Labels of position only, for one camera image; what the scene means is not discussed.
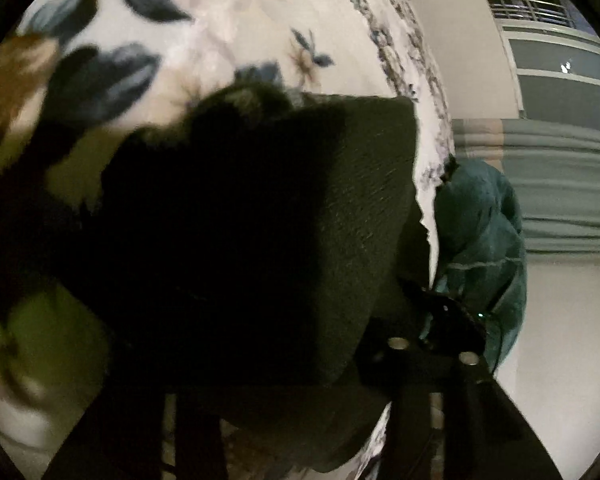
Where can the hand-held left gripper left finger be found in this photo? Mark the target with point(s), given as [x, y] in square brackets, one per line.
[200, 435]

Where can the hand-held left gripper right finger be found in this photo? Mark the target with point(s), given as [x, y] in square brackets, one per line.
[411, 435]

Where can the black striped sweater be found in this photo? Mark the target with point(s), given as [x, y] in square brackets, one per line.
[280, 210]

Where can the grey-green curtain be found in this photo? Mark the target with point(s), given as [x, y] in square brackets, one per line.
[555, 185]

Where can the barred window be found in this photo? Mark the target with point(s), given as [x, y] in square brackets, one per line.
[555, 60]

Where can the floral white bedsheet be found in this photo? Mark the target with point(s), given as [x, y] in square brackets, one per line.
[230, 15]

